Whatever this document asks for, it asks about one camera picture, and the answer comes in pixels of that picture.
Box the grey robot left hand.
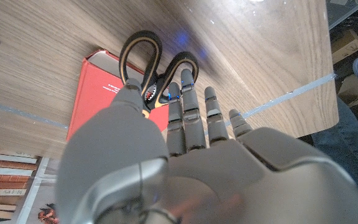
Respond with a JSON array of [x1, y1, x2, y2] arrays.
[[54, 68, 358, 224]]

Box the black orange handled scissors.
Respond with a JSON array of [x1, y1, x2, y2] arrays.
[[118, 30, 200, 119]]

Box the red hardcover book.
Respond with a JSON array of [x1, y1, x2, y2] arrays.
[[66, 49, 170, 142]]

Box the seated person in jeans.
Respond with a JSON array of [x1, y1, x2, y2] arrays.
[[311, 98, 358, 206]]

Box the printed bookshelf backdrop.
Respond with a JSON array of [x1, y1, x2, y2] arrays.
[[0, 144, 62, 224]]

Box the brown cardboard box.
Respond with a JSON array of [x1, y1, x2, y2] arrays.
[[331, 29, 358, 63]]

